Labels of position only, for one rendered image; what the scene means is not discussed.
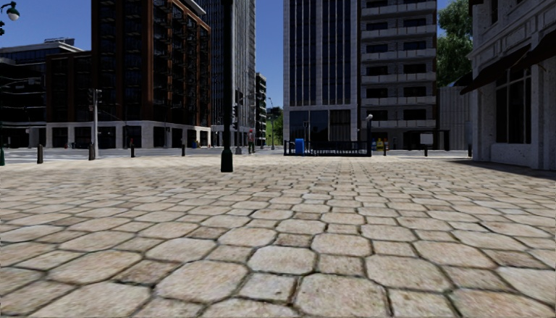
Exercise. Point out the trees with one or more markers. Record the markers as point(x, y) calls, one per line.
point(277, 127)

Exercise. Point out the grey street lamp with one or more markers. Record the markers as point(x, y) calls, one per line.
point(272, 126)

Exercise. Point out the blue letter box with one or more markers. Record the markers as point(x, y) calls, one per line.
point(299, 146)

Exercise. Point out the person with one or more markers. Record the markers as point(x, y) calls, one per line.
point(251, 140)

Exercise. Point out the dark street lamp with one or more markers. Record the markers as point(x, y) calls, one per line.
point(226, 79)
point(10, 13)

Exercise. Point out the white ribbed glass tower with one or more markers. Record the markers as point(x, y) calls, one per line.
point(320, 48)

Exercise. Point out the grey concrete balcony building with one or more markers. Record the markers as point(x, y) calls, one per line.
point(398, 61)

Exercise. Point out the brown framed glass building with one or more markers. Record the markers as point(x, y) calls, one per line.
point(147, 57)

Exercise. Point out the pale corrugated building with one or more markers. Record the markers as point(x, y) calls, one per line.
point(454, 118)

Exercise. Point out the tree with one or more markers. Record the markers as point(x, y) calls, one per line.
point(454, 44)

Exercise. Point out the white brick building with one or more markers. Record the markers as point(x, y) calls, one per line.
point(514, 70)

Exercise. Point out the dark glass building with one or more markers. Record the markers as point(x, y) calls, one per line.
point(24, 87)

